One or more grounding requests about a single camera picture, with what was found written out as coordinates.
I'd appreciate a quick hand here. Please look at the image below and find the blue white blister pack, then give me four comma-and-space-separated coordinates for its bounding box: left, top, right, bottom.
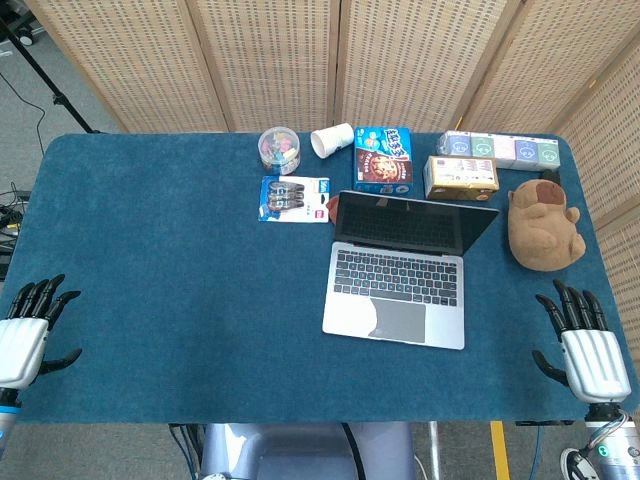
257, 174, 332, 225

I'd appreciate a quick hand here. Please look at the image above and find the silver grey laptop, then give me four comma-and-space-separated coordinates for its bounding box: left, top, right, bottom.
321, 189, 501, 351

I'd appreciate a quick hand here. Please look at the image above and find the multipack of pocket tissues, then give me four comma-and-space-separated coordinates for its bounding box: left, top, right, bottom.
435, 130, 562, 173

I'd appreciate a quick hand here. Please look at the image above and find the bundle of floor cables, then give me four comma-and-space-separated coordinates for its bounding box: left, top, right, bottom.
0, 181, 32, 254

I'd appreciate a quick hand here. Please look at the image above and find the clear jar of colourful clips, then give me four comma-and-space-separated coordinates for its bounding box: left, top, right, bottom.
257, 126, 303, 177

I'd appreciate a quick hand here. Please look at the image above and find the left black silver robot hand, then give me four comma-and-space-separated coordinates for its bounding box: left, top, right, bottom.
0, 273, 84, 392

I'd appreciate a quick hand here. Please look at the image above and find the black tripod stand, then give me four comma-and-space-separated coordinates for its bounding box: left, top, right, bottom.
0, 13, 102, 135

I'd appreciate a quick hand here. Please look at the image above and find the grey blue robot torso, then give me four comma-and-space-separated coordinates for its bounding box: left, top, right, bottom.
198, 422, 417, 480

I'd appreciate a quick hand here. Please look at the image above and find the wicker folding screen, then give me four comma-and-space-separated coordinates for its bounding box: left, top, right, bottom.
23, 0, 640, 451

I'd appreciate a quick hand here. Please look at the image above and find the white paper cup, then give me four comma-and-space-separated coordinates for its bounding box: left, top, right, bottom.
309, 122, 356, 160

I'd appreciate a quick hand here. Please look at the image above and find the black white shoe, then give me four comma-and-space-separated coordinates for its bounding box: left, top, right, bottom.
559, 446, 601, 480

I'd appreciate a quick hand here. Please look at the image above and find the blue table mat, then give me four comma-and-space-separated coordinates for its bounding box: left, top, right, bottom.
0, 131, 633, 427

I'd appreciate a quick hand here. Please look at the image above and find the yellow brown carton box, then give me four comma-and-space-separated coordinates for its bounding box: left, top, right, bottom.
422, 155, 501, 203

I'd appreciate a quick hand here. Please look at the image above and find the blue cookie box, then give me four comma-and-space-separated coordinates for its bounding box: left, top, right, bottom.
352, 126, 415, 197

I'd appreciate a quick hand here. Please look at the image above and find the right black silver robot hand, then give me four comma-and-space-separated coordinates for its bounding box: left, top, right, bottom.
531, 278, 633, 404

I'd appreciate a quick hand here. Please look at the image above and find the metal table leg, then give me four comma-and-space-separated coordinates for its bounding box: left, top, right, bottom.
428, 422, 442, 480

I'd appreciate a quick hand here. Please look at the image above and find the brown capybara plush toy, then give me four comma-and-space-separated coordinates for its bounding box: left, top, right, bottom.
507, 179, 588, 273

